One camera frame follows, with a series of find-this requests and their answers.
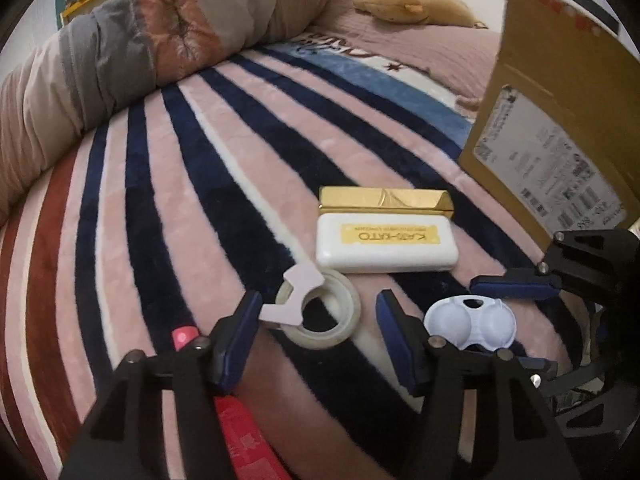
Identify pink quilted bedspread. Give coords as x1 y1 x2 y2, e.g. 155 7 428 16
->
295 0 506 103

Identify tan plush toy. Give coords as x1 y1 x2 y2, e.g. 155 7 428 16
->
352 0 476 29

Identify rolled beige and pink quilt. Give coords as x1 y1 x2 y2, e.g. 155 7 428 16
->
0 0 352 223

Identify cardboard box with shipping label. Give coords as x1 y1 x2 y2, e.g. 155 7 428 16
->
459 0 640 257

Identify clear tape roll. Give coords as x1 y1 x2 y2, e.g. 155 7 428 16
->
274 269 362 349

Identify gold box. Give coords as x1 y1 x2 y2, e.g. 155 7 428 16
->
319 186 456 220

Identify striped plush blanket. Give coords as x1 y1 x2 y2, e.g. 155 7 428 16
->
0 42 576 480

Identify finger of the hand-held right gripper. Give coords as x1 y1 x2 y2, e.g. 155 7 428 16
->
469 261 564 302
513 355 561 389

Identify pink tape cutter clip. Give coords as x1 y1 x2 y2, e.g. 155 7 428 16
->
258 263 325 329

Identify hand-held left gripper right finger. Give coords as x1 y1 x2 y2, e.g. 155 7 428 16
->
376 289 582 480

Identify white contact lens case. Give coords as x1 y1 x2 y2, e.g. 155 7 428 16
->
423 295 517 354

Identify white case with yellow label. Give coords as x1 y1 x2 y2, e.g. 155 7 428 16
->
315 212 459 274

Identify red tube with pink cap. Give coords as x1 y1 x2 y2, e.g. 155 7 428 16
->
171 326 294 480

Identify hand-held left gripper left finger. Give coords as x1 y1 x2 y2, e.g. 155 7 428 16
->
59 290 264 480

